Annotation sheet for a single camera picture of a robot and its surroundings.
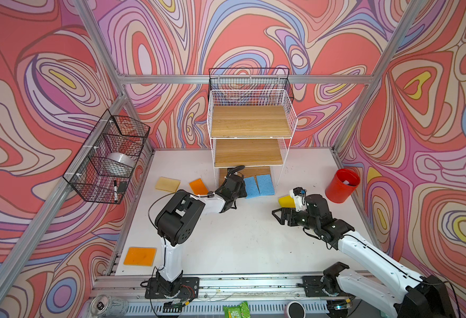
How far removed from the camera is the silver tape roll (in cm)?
71

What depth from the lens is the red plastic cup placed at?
0.91 meters

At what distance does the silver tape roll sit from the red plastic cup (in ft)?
2.96
